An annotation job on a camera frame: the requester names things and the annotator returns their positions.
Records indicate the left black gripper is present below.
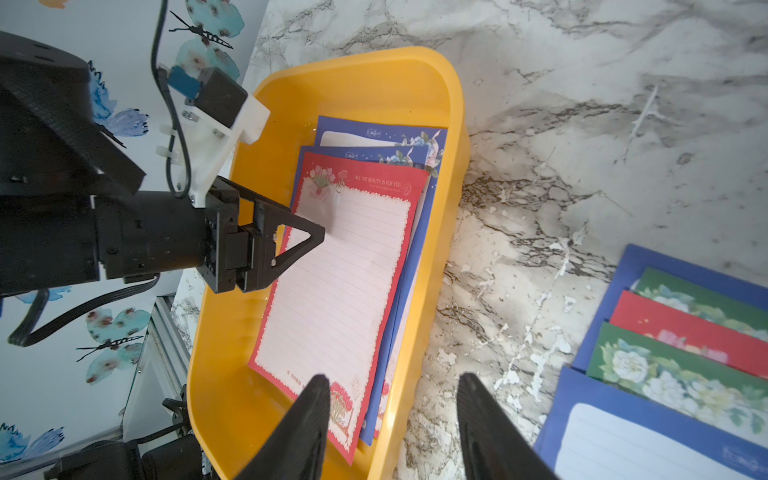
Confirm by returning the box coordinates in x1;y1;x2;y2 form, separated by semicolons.
1;33;325;296

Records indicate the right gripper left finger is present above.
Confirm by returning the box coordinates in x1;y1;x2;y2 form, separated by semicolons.
236;374;330;480

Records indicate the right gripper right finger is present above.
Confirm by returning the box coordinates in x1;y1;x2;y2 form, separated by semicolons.
457;373;556;480

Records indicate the yellow plastic storage tray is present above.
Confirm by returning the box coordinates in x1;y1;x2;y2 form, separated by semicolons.
187;47;469;479

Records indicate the red stationery paper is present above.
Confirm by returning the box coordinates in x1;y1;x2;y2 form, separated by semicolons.
610;291;767;379
249;153;429;463

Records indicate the green floral stationery paper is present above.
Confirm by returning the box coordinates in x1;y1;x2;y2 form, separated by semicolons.
631;267;767;342
586;323;767;447

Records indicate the stack of stationery papers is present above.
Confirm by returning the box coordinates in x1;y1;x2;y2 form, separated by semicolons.
254;116;447;456

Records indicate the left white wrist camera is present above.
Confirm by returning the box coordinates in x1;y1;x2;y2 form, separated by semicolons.
156;66;270;208

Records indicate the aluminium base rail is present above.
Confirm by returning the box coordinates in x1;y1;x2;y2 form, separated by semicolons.
121;296;191;441

